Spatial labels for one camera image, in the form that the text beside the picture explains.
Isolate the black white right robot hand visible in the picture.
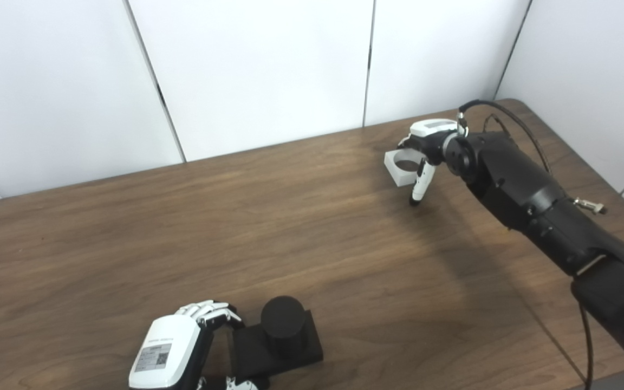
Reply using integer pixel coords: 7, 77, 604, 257
397, 119, 462, 207

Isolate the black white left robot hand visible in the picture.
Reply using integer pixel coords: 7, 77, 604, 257
128, 300, 261, 390

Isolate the white square piece with hole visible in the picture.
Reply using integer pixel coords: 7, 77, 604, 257
384, 149, 426, 188

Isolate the black cylinder peg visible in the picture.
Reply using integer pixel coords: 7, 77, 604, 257
232, 295, 324, 380

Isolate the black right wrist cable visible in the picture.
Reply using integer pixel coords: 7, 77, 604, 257
457, 100, 594, 390

